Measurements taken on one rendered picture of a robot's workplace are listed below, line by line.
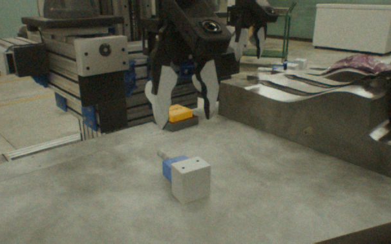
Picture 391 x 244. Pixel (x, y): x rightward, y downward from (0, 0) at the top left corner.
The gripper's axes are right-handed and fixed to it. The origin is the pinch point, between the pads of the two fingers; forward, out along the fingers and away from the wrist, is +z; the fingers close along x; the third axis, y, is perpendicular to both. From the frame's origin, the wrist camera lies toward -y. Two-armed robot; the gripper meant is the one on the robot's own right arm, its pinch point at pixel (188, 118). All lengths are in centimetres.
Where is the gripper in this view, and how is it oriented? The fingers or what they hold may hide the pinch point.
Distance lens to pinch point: 48.2
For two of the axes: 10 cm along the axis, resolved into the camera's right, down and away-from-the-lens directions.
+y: -5.2, -3.0, 8.0
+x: -8.5, 1.9, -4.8
